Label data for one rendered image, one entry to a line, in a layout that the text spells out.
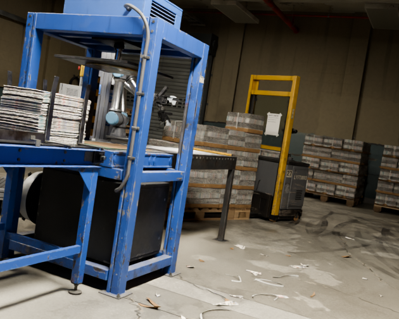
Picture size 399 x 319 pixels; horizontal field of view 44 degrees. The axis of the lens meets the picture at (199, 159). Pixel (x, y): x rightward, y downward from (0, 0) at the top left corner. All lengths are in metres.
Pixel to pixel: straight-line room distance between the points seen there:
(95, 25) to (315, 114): 9.25
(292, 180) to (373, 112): 5.44
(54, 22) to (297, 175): 4.21
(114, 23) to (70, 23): 0.31
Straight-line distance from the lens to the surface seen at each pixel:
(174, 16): 3.27
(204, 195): 5.50
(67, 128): 2.73
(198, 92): 3.24
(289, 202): 6.49
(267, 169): 6.49
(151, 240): 3.19
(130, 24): 2.84
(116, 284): 2.84
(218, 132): 5.51
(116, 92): 4.44
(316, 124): 11.78
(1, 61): 12.06
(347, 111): 11.59
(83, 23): 3.03
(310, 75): 11.97
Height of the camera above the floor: 0.96
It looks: 3 degrees down
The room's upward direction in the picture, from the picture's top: 9 degrees clockwise
